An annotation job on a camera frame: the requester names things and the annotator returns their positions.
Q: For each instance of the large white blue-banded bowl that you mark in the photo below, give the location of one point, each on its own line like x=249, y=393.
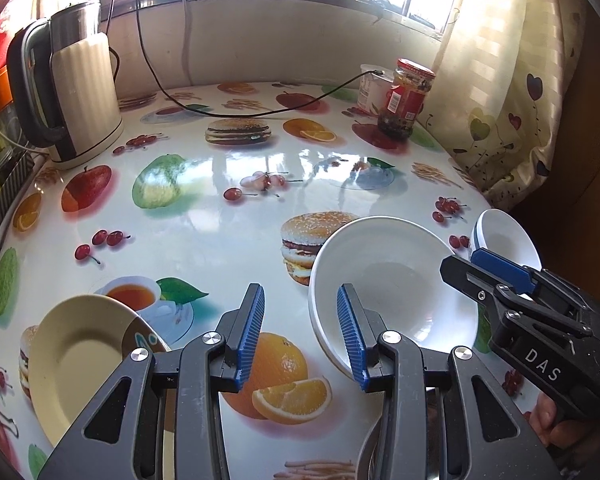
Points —
x=400, y=290

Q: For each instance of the cream electric kettle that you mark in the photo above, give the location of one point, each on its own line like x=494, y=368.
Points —
x=80, y=90

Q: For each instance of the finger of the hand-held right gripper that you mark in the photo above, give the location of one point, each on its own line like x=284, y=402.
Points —
x=467, y=275
x=505, y=267

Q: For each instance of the small white blue-banded bowl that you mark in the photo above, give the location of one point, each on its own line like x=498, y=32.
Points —
x=507, y=235

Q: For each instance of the red-labelled glass jar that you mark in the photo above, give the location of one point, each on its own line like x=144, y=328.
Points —
x=405, y=100

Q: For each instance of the person's right hand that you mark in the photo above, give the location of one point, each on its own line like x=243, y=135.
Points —
x=542, y=417

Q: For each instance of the small cream plate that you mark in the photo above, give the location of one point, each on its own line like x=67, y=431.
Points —
x=75, y=360

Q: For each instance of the food-printed table cover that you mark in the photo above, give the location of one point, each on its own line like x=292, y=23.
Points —
x=205, y=240

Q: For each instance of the striped grey tray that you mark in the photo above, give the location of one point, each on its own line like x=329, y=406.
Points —
x=10, y=195

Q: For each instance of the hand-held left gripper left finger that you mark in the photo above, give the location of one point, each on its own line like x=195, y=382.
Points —
x=250, y=340

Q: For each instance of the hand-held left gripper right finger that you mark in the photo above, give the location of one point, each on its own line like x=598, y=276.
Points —
x=352, y=340

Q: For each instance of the white plastic container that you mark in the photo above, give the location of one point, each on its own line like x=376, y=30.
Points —
x=372, y=85

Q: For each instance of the heart-patterned cream curtain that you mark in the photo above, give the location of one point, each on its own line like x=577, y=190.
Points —
x=505, y=85

